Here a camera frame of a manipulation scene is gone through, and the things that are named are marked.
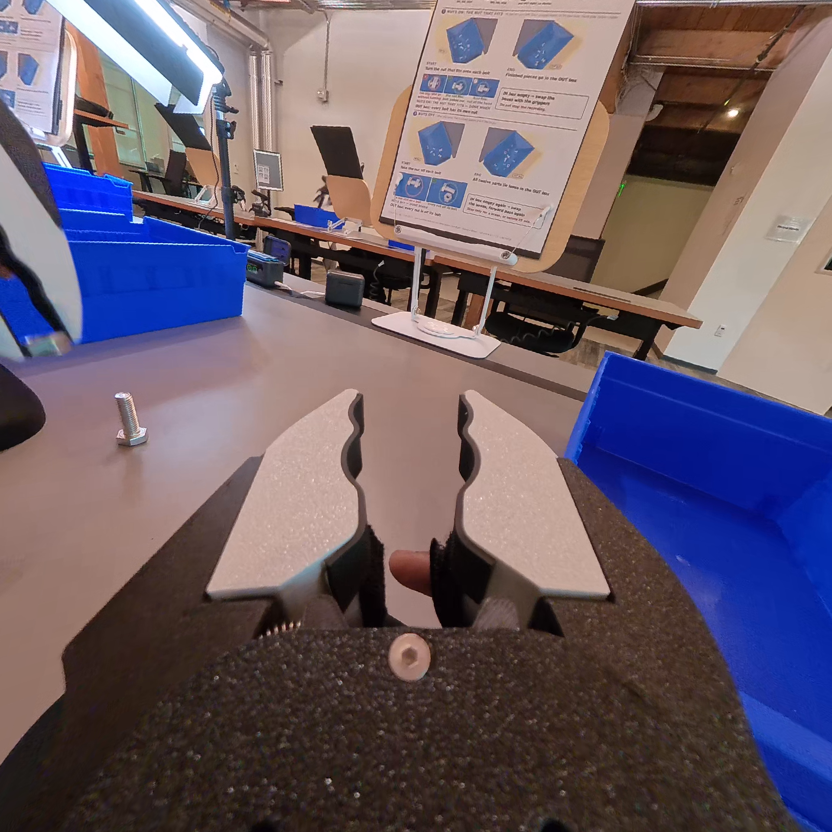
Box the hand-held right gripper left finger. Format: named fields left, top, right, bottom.
left=208, top=388, right=388, bottom=627

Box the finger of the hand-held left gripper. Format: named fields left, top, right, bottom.
left=0, top=312, right=74, bottom=362
left=0, top=98, right=84, bottom=349

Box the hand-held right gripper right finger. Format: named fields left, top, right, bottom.
left=427, top=388, right=612, bottom=629

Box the silver hex bolt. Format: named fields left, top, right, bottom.
left=115, top=392, right=149, bottom=448

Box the black round cushion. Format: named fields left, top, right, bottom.
left=0, top=364, right=48, bottom=453

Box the roll-up banner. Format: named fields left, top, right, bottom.
left=0, top=0, right=66, bottom=137

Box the white sign stand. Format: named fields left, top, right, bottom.
left=372, top=224, right=521, bottom=360

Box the black and blue device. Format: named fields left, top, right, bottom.
left=246, top=250, right=286, bottom=287

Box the grey tool case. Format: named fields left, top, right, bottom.
left=325, top=270, right=366, bottom=309

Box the long wooden desk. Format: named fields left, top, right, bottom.
left=130, top=189, right=703, bottom=360

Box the studio light on stand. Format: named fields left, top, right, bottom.
left=46, top=0, right=243, bottom=241

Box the black monitor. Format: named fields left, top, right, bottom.
left=310, top=127, right=365, bottom=180

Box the instruction sign board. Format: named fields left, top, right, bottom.
left=375, top=0, right=638, bottom=274

